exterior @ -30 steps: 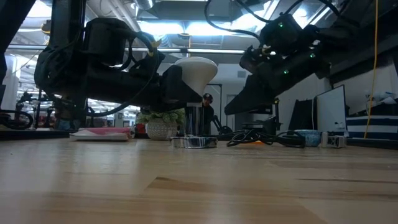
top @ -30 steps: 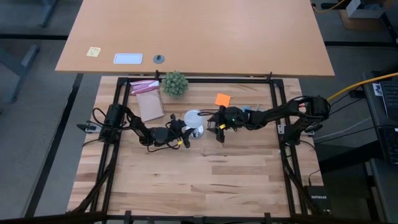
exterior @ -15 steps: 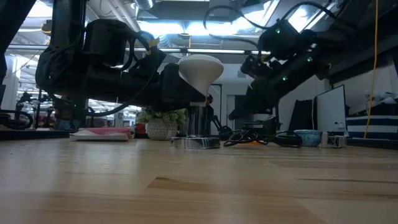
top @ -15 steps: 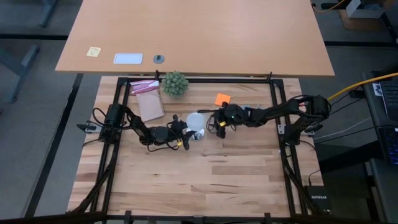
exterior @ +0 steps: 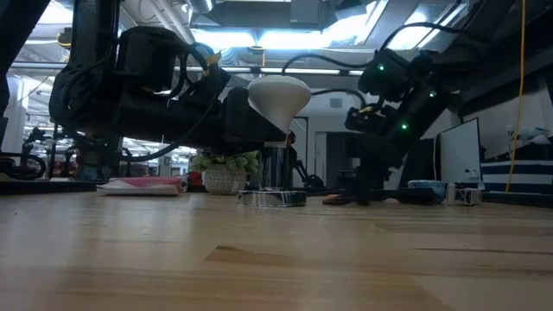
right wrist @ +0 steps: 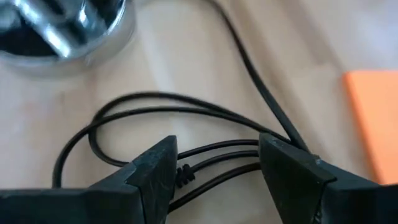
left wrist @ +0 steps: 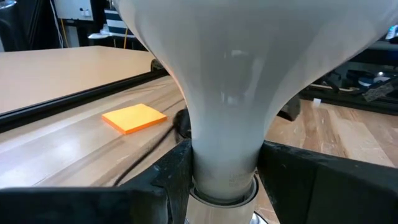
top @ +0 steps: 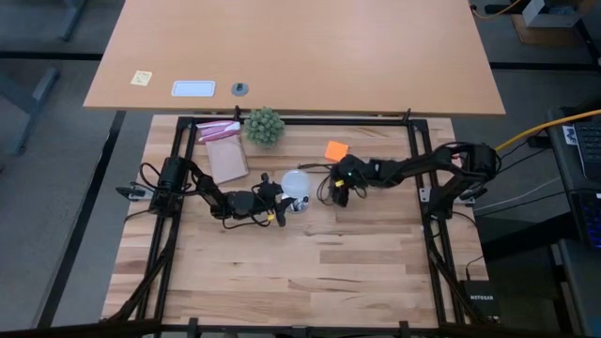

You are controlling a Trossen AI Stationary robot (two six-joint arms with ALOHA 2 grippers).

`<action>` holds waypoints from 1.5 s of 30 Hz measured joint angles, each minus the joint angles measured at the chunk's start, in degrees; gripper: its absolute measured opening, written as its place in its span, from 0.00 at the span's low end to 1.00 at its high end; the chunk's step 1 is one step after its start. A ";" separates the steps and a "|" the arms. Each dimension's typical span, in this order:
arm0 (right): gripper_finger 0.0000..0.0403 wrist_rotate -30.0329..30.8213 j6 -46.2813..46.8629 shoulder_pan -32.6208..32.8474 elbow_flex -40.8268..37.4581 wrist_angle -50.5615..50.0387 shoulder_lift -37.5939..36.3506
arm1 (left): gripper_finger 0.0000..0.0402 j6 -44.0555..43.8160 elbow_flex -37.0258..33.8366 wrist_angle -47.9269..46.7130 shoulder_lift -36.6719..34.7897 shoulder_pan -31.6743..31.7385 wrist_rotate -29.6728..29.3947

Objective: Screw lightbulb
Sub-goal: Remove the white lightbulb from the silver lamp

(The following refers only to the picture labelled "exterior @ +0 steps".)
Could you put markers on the green plant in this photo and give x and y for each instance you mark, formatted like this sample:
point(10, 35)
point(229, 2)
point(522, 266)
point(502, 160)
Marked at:
point(224, 177)

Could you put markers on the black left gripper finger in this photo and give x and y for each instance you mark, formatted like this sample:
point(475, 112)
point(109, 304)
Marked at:
point(246, 129)

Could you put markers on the pink white box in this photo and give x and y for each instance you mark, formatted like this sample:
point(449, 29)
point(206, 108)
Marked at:
point(147, 180)

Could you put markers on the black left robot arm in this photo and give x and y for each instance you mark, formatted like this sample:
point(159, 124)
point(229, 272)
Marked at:
point(86, 99)

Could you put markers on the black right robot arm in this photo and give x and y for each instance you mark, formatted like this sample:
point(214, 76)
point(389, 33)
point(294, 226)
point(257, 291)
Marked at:
point(423, 103)

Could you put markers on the shiny metal cup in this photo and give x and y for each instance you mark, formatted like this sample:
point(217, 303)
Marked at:
point(272, 196)

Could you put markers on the blue patterned bowl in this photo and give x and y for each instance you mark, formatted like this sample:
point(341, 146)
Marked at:
point(436, 186)

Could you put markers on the blue white striped box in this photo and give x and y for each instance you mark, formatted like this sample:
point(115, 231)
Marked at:
point(527, 173)

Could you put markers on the black background robot station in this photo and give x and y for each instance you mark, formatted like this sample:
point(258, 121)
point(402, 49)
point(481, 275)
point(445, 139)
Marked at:
point(309, 175)

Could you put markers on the black aluminium table frame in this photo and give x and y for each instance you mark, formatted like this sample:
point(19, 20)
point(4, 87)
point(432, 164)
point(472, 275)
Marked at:
point(43, 186)

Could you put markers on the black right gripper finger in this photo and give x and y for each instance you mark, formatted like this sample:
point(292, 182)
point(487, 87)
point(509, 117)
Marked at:
point(371, 196)

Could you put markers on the whiteboard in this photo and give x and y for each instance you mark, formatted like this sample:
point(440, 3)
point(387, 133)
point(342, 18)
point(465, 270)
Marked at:
point(460, 151)

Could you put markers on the orange sticky note pad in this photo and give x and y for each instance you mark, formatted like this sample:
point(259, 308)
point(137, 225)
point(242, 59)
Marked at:
point(332, 200)

